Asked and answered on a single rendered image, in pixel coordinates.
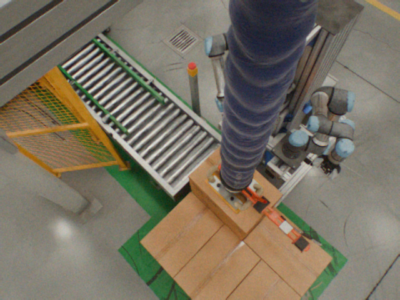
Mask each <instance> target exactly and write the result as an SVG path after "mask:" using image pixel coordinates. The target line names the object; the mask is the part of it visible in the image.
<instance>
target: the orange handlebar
mask: <svg viewBox="0 0 400 300"><path fill-rule="evenodd" d="M246 189H247V190H248V191H249V192H250V193H252V194H253V195H255V196H257V197H259V196H258V195H257V194H256V193H255V192H254V191H253V190H252V189H251V188H250V187H249V186H248V187H247V188H246ZM241 192H242V193H243V194H244V195H245V196H247V197H248V198H249V199H250V200H251V201H252V202H253V203H255V202H256V201H255V200H254V199H253V198H252V197H251V196H250V195H249V194H248V193H247V192H246V191H245V190H242V191H241ZM259 198H260V197H259ZM267 208H268V209H269V210H270V211H271V214H269V213H268V212H267V211H266V210H264V211H263V213H264V214H265V215H266V216H267V217H268V218H269V219H270V220H271V221H272V222H273V223H274V224H275V225H276V226H278V227H279V226H280V224H279V223H278V222H277V221H276V219H279V220H280V221H281V222H282V223H283V222H284V219H283V218H282V217H281V216H280V215H279V214H278V213H277V212H276V211H275V210H273V209H272V208H271V207H270V206H268V207H267ZM291 232H292V233H294V234H295V235H296V236H297V237H298V236H299V235H300V234H298V233H297V232H296V231H295V230H294V229H293V228H292V229H291ZM287 236H288V237H289V238H290V239H291V240H292V241H293V242H294V241H295V240H296V239H295V238H294V237H293V236H292V235H290V234H289V233H288V234H287Z"/></svg>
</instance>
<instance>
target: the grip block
mask: <svg viewBox="0 0 400 300"><path fill-rule="evenodd" d="M260 198H261V199H263V200H266V201H267V203H266V204H264V203H262V202H260V201H258V200H257V201H256V202H255V203H254V204H253V208H254V209H255V210H256V211H257V212H258V213H259V214H262V213H263V211H264V210H266V208H267V207H268V206H269V205H270V202H269V201H268V200H267V199H266V198H265V197H264V196H261V197H260Z"/></svg>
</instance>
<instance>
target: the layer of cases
mask: <svg viewBox="0 0 400 300"><path fill-rule="evenodd" d="M302 236H303V235H302ZM303 237H304V236H303ZM304 238H305V239H306V241H307V242H308V243H309V244H310V245H309V246H310V248H309V250H307V251H304V252H301V250H299V249H298V248H297V247H296V246H295V245H294V244H291V243H292V242H293V241H292V240H291V239H290V238H289V237H288V236H287V235H285V234H284V233H283V232H282V231H281V230H280V229H279V228H278V226H276V225H275V224H274V223H273V222H272V221H271V220H270V219H269V218H268V217H267V216H266V215H265V216H264V217H263V218H262V221H261V222H260V223H259V224H258V225H257V226H255V227H254V228H253V229H252V230H251V231H250V232H249V234H248V235H247V236H246V237H245V238H244V239H243V240H242V241H241V240H240V239H239V238H238V237H237V236H236V235H235V234H234V233H233V232H232V231H231V230H230V228H229V227H228V226H227V225H225V224H224V223H223V222H222V221H221V220H220V218H219V217H218V216H217V215H216V214H215V213H214V212H213V211H212V210H211V209H210V208H209V207H208V206H207V205H206V204H204V203H203V202H202V201H201V200H200V199H199V198H198V196H197V195H196V194H195V193H194V192H193V191H192V192H190V193H189V194H188V195H187V196H186V197H185V198H184V199H183V200H182V201H181V202H180V203H179V204H177V206H176V207H175V208H174V209H173V210H172V211H171V212H170V213H169V214H168V215H167V216H166V217H165V218H164V219H163V220H162V221H161V222H160V223H159V224H158V225H157V226H156V227H155V228H154V229H153V230H152V231H150V232H149V233H148V234H147V235H146V236H145V237H144V238H143V239H142V240H141V241H140V243H141V244H142V245H143V246H144V247H145V248H146V249H147V250H148V251H149V252H150V253H151V254H152V255H153V256H154V257H155V260H156V261H157V262H158V263H159V264H160V265H161V266H162V267H163V268H164V269H165V270H166V271H167V272H168V273H169V274H170V275H171V276H172V277H173V278H174V280H175V281H176V282H177V283H178V285H179V286H180V287H181V288H182V289H183V290H184V291H185V292H186V293H187V294H188V295H189V296H190V297H191V299H192V300H300V299H301V297H302V296H303V295H304V294H305V293H306V292H307V290H308V289H309V287H310V286H311V284H312V283H313V282H314V281H315V280H316V278H317V277H318V276H319V275H320V274H321V272H322V271H324V269H325V268H326V266H327V265H328V264H329V262H330V261H331V259H332V257H331V256H330V255H329V254H328V253H327V252H326V251H325V250H324V249H322V248H320V247H319V246H318V245H317V244H316V243H314V242H312V241H311V240H309V239H307V238H306V237H304Z"/></svg>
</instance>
